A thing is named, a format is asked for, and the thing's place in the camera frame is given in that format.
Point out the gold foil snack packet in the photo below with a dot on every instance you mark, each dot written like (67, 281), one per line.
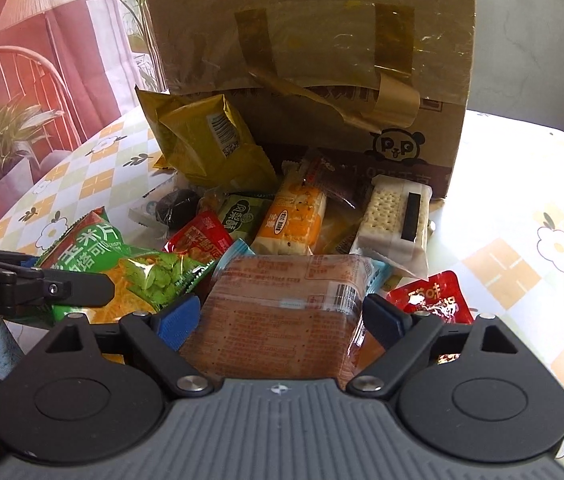
(151, 102)

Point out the green rice crisp packet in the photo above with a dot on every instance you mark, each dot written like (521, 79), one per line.
(91, 245)

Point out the red snack packet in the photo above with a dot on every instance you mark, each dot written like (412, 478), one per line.
(201, 237)
(437, 300)

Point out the checked flower tablecloth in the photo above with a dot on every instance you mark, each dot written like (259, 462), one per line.
(512, 185)

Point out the small green snack packet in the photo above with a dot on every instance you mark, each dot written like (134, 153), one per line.
(242, 215)

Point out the brown cardboard box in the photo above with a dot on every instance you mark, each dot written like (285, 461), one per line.
(312, 35)

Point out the amber clear snack packet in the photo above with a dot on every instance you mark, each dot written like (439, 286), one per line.
(337, 234)

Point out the yellow snack packet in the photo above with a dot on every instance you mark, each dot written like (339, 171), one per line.
(196, 135)

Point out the orange white cracker packet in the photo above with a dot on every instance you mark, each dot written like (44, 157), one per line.
(287, 220)

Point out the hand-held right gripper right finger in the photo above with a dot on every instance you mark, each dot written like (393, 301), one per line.
(383, 322)

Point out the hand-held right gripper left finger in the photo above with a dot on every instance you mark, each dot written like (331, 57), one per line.
(179, 321)

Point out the dark round snack clear wrapper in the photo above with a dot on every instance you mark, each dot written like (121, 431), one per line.
(176, 207)

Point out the dark brown snack packet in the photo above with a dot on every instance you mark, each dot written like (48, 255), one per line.
(342, 185)

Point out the printed curtain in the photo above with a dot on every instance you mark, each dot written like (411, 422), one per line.
(36, 85)

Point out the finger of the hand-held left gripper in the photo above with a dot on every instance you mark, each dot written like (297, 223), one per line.
(76, 290)
(1, 259)

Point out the large clear orange-print packet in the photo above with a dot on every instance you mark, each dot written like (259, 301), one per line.
(282, 310)

